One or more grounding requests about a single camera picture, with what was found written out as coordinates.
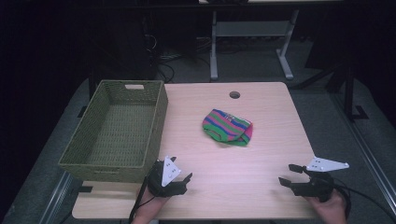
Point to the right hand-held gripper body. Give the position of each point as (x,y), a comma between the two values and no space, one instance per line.
(320,180)

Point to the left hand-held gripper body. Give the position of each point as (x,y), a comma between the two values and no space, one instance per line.
(166,179)

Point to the green woven basket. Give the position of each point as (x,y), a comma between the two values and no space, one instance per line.
(120,130)

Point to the striped knitted garment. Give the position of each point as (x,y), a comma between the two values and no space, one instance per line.
(228,127)

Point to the person's right hand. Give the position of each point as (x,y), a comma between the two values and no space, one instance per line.
(330,210)

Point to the person's left hand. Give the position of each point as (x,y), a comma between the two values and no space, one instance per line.
(149,208)

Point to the grey metal desk frame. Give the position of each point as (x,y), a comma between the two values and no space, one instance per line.
(252,43)

